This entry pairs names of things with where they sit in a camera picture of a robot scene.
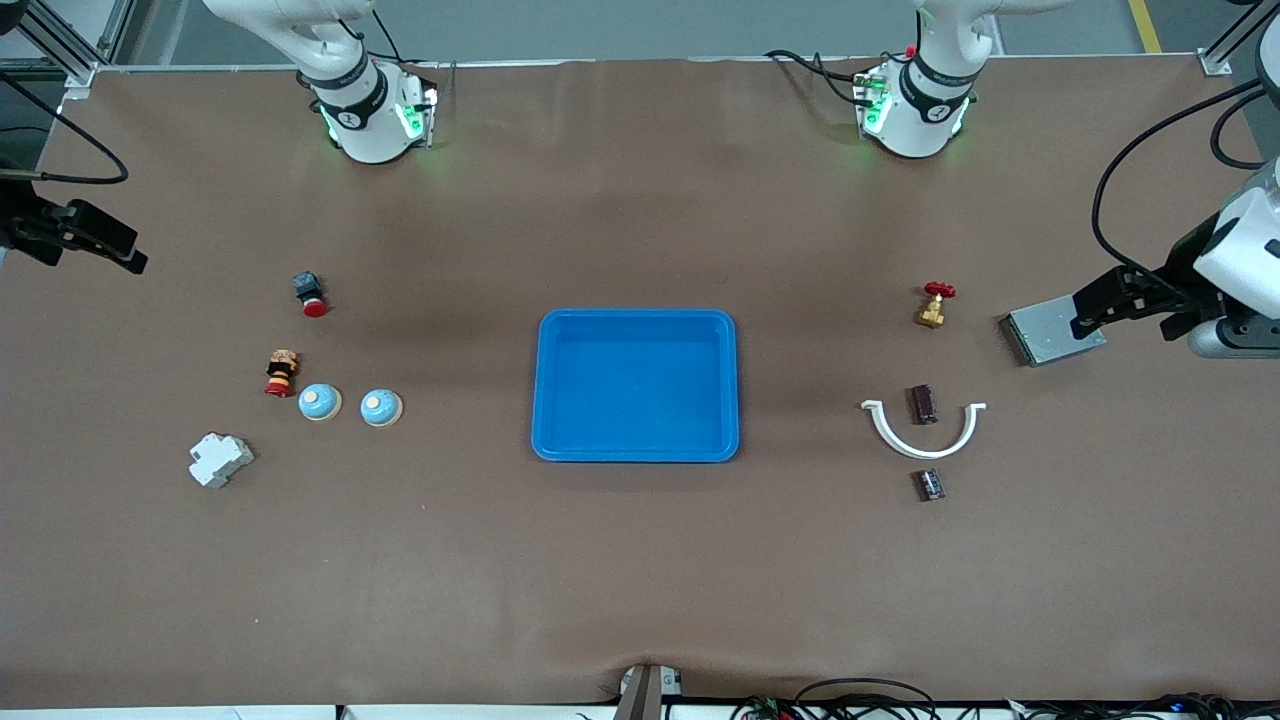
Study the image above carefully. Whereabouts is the blue plastic tray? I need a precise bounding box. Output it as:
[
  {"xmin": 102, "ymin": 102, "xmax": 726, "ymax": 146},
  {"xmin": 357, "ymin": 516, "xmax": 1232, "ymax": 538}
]
[{"xmin": 531, "ymin": 308, "xmax": 741, "ymax": 464}]

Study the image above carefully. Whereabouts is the grey metal power supply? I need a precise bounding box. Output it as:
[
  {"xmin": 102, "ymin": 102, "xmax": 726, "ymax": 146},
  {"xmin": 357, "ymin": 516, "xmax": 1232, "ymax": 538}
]
[{"xmin": 998, "ymin": 295, "xmax": 1108, "ymax": 368}]

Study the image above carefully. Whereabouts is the white circuit breaker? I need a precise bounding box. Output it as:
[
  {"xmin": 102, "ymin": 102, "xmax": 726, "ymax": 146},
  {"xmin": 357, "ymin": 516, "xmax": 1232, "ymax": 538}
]
[{"xmin": 189, "ymin": 432, "xmax": 255, "ymax": 489}]

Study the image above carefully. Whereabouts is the white half-round pipe clamp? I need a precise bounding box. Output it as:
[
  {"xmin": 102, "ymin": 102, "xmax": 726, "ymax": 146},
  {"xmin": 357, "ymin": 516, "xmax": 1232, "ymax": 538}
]
[{"xmin": 861, "ymin": 400, "xmax": 988, "ymax": 461}]

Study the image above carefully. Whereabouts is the brown table cover sheet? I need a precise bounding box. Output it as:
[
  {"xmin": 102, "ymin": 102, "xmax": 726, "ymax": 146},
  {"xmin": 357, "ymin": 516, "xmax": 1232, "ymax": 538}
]
[{"xmin": 0, "ymin": 55, "xmax": 1280, "ymax": 709}]

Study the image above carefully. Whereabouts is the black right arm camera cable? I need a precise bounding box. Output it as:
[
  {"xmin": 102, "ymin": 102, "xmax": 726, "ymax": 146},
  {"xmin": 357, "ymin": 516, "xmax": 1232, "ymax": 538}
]
[{"xmin": 0, "ymin": 72, "xmax": 130, "ymax": 187}]

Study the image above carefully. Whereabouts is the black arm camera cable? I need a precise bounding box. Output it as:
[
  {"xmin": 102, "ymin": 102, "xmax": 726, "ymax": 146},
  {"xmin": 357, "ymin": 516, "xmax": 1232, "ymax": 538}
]
[
  {"xmin": 0, "ymin": 72, "xmax": 130, "ymax": 187},
  {"xmin": 1092, "ymin": 80, "xmax": 1280, "ymax": 286}
]

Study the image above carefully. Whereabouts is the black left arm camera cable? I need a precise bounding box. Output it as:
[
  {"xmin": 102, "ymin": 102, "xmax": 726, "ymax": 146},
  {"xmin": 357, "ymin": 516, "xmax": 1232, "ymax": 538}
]
[{"xmin": 1092, "ymin": 80, "xmax": 1280, "ymax": 286}]

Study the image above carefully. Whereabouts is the aluminium frame profile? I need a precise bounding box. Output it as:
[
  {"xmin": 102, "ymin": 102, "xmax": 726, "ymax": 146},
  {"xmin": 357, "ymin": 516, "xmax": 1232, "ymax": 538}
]
[
  {"xmin": 1200, "ymin": 0, "xmax": 1280, "ymax": 77},
  {"xmin": 0, "ymin": 0, "xmax": 136, "ymax": 93}
]

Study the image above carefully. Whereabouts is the brass valve red handle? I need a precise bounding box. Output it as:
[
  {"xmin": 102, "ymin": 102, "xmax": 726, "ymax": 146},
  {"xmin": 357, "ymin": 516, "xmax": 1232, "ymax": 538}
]
[{"xmin": 915, "ymin": 281, "xmax": 957, "ymax": 330}]

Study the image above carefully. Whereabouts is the black right arm base cable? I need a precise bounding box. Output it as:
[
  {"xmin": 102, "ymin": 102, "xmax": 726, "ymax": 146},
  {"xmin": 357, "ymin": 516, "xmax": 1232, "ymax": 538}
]
[{"xmin": 368, "ymin": 8, "xmax": 403, "ymax": 63}]

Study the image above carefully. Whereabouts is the black arm base cable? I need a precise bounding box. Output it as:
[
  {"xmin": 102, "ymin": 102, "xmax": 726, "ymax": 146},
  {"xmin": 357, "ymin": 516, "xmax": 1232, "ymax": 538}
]
[
  {"xmin": 368, "ymin": 8, "xmax": 403, "ymax": 63},
  {"xmin": 765, "ymin": 48, "xmax": 871, "ymax": 106}
]

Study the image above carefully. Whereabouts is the tangled black cable bundle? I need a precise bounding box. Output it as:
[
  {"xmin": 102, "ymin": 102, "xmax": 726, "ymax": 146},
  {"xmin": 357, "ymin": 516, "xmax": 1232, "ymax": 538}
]
[{"xmin": 1005, "ymin": 692, "xmax": 1280, "ymax": 720}]

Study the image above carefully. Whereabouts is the black left arm base cable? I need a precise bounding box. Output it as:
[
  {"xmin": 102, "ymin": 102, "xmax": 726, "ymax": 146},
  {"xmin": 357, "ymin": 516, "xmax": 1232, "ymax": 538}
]
[{"xmin": 765, "ymin": 48, "xmax": 871, "ymax": 106}]

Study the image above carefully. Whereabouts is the black looped cable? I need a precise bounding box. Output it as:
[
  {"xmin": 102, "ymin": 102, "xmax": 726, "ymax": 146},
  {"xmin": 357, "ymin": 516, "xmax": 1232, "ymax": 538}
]
[{"xmin": 795, "ymin": 677, "xmax": 941, "ymax": 720}]

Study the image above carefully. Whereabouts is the grey table edge bracket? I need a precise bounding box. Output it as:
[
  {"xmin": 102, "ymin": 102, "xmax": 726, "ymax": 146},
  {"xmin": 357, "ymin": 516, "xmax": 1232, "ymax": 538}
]
[{"xmin": 615, "ymin": 663, "xmax": 686, "ymax": 720}]

